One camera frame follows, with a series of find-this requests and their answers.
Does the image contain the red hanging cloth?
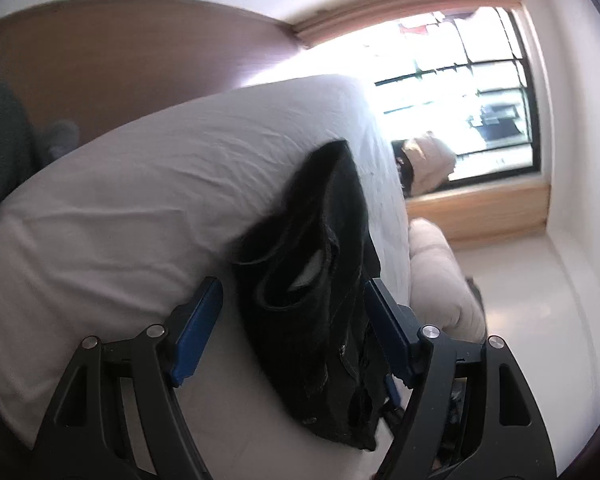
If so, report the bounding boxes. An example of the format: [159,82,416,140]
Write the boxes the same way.
[397,20,443,37]

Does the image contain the black-framed balcony window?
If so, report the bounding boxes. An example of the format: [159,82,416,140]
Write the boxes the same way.
[300,7,543,183]

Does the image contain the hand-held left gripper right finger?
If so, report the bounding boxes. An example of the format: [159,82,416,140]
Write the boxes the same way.
[365,277,561,480]

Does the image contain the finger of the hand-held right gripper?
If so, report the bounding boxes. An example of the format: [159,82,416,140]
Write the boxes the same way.
[384,375,403,418]

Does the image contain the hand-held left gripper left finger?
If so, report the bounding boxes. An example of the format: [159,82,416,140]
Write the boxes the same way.
[30,276,224,480]

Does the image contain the black pants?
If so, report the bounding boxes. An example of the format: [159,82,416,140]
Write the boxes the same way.
[232,139,406,453]

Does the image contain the rolled white duvet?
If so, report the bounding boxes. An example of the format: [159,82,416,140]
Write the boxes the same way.
[407,217,488,346]

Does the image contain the bed with white sheet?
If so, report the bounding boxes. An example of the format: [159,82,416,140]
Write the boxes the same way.
[0,74,416,480]

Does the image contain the dark green pillow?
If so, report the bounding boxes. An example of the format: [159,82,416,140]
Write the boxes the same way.
[0,50,41,241]

